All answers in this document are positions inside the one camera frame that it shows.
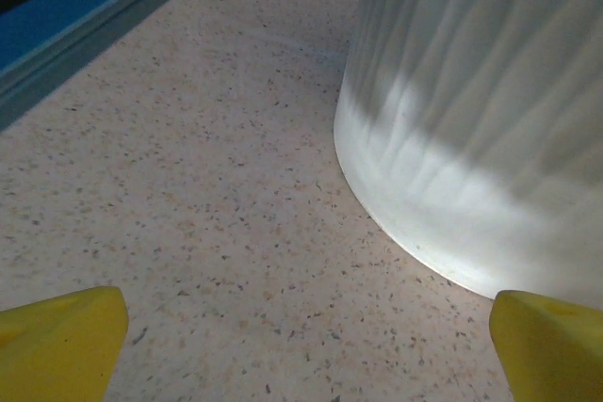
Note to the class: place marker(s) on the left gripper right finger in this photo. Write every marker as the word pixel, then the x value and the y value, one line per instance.
pixel 551 355

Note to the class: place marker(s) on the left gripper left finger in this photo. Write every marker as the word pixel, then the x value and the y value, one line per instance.
pixel 56 350

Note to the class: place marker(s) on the translucent white plastic bin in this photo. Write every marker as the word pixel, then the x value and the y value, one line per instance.
pixel 471 115

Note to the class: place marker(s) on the blue table edge strip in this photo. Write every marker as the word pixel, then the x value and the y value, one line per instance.
pixel 61 20

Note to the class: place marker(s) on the aluminium side rail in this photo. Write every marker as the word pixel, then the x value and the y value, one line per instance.
pixel 94 39

